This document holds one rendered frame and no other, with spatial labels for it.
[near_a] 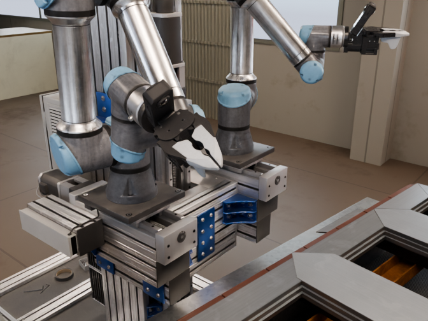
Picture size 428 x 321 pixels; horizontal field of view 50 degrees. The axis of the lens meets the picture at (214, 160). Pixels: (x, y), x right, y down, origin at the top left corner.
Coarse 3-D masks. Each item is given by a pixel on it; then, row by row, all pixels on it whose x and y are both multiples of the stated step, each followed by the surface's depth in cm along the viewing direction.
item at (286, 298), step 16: (416, 208) 170; (368, 240) 150; (400, 240) 152; (416, 240) 148; (352, 256) 143; (304, 288) 127; (272, 304) 120; (288, 304) 123; (320, 304) 123; (336, 304) 120; (256, 320) 116; (352, 320) 117; (368, 320) 114
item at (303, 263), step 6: (300, 258) 138; (306, 258) 138; (312, 258) 138; (318, 258) 138; (324, 258) 138; (294, 264) 135; (300, 264) 135; (306, 264) 135; (312, 264) 135; (300, 270) 132; (306, 270) 132
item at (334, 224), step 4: (352, 212) 193; (356, 212) 193; (360, 212) 194; (344, 216) 190; (348, 216) 190; (352, 216) 190; (336, 220) 187; (340, 220) 187; (344, 220) 187; (332, 224) 184; (336, 224) 184; (324, 228) 181; (328, 228) 181; (332, 228) 181; (320, 232) 179; (324, 232) 179
